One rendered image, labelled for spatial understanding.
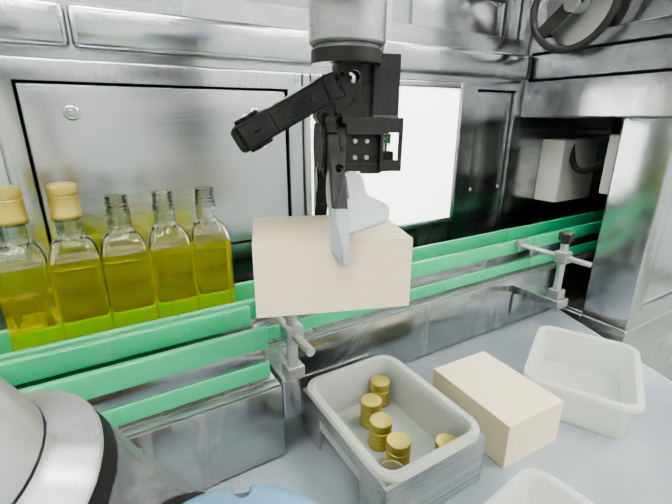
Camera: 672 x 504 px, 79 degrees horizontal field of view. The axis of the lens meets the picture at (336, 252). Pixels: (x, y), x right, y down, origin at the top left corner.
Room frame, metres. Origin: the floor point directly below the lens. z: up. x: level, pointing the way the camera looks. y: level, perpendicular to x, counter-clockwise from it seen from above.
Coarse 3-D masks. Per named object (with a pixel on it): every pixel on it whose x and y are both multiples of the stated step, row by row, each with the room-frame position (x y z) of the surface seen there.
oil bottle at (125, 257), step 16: (112, 240) 0.51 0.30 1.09; (128, 240) 0.52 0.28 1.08; (144, 240) 0.54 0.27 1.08; (112, 256) 0.51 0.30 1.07; (128, 256) 0.52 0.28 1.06; (144, 256) 0.53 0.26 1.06; (112, 272) 0.51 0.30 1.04; (128, 272) 0.52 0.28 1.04; (144, 272) 0.52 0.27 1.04; (112, 288) 0.50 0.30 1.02; (128, 288) 0.51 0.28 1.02; (144, 288) 0.52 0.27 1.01; (112, 304) 0.50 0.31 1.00; (128, 304) 0.51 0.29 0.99; (144, 304) 0.52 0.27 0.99; (128, 320) 0.51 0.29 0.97; (144, 320) 0.52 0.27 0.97
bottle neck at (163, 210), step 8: (152, 192) 0.56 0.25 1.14; (160, 192) 0.56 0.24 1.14; (168, 192) 0.57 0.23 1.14; (152, 200) 0.56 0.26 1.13; (160, 200) 0.56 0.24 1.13; (168, 200) 0.56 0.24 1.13; (160, 208) 0.56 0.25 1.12; (168, 208) 0.56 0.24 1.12; (160, 216) 0.56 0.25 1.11; (168, 216) 0.56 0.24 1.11; (160, 224) 0.56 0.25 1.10; (168, 224) 0.56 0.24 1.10
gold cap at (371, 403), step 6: (366, 396) 0.55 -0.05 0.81; (372, 396) 0.55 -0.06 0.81; (378, 396) 0.55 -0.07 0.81; (366, 402) 0.53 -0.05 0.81; (372, 402) 0.53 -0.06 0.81; (378, 402) 0.53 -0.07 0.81; (366, 408) 0.53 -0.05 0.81; (372, 408) 0.52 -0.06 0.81; (378, 408) 0.53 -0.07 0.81; (360, 414) 0.54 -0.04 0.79; (366, 414) 0.53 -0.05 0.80; (372, 414) 0.52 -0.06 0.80; (360, 420) 0.54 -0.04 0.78; (366, 420) 0.53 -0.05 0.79; (366, 426) 0.52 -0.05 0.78
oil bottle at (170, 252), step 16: (176, 224) 0.57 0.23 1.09; (160, 240) 0.54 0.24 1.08; (176, 240) 0.55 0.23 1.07; (160, 256) 0.54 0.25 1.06; (176, 256) 0.55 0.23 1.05; (192, 256) 0.57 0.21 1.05; (160, 272) 0.54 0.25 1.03; (176, 272) 0.55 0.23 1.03; (192, 272) 0.56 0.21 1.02; (160, 288) 0.54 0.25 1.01; (176, 288) 0.55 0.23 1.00; (192, 288) 0.56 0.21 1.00; (160, 304) 0.54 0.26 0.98; (176, 304) 0.55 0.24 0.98; (192, 304) 0.56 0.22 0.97
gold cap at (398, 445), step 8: (392, 432) 0.47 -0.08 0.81; (400, 432) 0.47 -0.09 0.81; (392, 440) 0.45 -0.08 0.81; (400, 440) 0.45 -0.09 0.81; (408, 440) 0.45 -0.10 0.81; (392, 448) 0.44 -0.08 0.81; (400, 448) 0.44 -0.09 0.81; (408, 448) 0.44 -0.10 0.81; (392, 456) 0.44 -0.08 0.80; (400, 456) 0.44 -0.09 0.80; (408, 456) 0.44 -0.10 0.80
